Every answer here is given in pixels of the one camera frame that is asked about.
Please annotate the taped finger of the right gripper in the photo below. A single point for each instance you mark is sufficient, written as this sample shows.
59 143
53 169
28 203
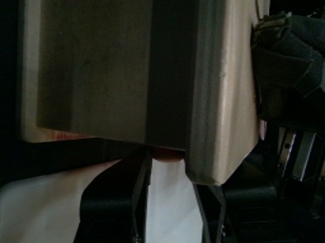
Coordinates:
291 53

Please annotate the silver aluminium bar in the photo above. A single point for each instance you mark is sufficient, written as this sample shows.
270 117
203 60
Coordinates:
302 155

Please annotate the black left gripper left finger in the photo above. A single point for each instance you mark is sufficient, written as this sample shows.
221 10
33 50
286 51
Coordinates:
112 202

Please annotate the white sheet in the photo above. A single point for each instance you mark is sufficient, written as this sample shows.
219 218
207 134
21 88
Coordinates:
37 209

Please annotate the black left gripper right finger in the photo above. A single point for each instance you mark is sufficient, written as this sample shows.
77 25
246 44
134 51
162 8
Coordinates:
213 215

